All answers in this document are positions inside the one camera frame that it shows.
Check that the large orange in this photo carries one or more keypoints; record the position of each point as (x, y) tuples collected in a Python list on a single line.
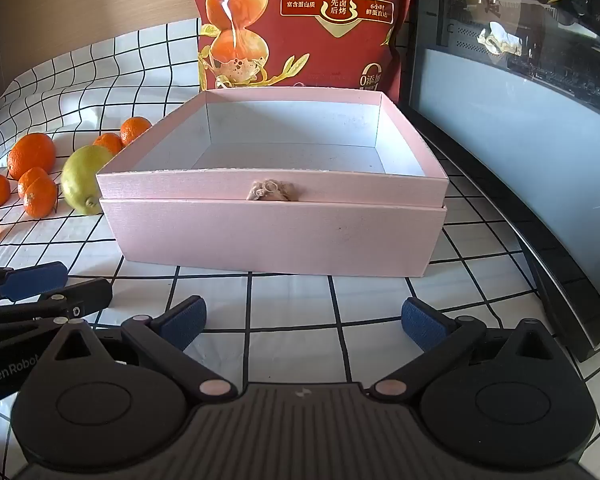
[(31, 155)]

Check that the red gift box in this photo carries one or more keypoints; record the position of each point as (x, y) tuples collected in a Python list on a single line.
[(300, 50)]

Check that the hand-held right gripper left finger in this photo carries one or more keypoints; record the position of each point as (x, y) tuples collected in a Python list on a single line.
[(185, 322)]

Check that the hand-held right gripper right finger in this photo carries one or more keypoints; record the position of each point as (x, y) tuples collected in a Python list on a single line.
[(420, 322)]

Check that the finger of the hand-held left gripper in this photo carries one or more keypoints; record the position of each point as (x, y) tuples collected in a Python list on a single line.
[(80, 296), (30, 278)]

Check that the black framed monitor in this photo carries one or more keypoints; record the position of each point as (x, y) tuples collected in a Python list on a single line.
[(505, 135)]

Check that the white black checkered tablecloth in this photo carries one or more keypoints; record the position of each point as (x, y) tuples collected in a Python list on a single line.
[(290, 300)]

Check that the pink cardboard box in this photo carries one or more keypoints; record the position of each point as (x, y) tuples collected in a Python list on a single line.
[(280, 240)]

